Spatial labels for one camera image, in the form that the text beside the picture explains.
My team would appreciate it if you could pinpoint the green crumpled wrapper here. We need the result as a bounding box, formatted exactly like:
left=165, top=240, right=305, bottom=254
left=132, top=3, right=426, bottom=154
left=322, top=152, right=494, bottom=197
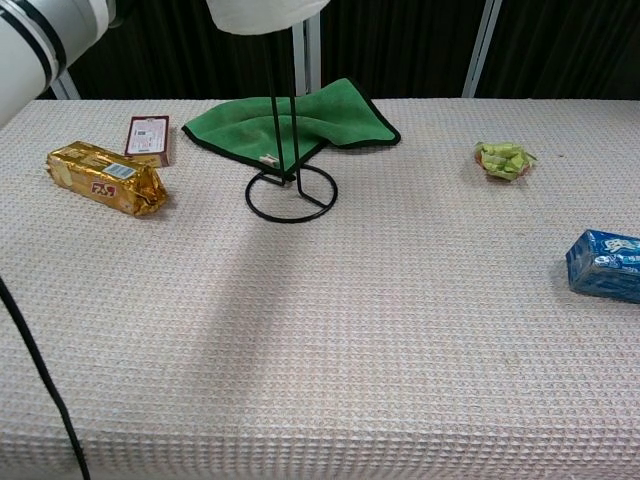
left=473, top=141, right=539, bottom=182

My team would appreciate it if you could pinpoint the small dark red box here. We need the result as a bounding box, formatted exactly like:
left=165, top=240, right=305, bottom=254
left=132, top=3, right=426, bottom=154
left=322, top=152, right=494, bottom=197
left=123, top=115, right=174, bottom=168

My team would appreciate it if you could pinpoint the black wire towel holder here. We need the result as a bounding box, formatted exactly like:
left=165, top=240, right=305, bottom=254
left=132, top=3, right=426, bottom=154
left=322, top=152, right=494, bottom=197
left=244, top=24, right=339, bottom=223

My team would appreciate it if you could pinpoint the gold foil biscuit pack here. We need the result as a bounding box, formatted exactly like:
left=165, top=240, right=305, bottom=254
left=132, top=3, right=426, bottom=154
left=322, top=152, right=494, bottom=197
left=46, top=140, right=169, bottom=218

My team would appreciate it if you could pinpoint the white paper towel roll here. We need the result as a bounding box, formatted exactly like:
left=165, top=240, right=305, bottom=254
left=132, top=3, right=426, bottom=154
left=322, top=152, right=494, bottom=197
left=206, top=0, right=331, bottom=36

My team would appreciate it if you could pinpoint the black cable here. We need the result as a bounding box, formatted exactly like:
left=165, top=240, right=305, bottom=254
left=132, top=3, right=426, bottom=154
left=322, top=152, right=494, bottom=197
left=0, top=275, right=92, bottom=480

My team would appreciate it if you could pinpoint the beige woven tablecloth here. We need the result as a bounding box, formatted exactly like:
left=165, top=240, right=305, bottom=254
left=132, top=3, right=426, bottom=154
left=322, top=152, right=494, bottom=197
left=0, top=97, right=640, bottom=480

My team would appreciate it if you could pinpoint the green cloth with black trim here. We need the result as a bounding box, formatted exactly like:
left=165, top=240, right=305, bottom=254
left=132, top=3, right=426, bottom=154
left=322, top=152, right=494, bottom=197
left=180, top=77, right=402, bottom=164

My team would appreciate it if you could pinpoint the blue tissue pack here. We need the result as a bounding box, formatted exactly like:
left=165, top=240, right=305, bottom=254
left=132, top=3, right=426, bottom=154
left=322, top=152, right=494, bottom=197
left=565, top=228, right=640, bottom=305

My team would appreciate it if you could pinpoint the grey metal frame post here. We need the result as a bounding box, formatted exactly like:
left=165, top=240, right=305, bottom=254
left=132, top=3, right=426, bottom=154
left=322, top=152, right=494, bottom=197
left=461, top=0, right=503, bottom=99
left=291, top=13, right=322, bottom=96
left=49, top=70, right=81, bottom=100

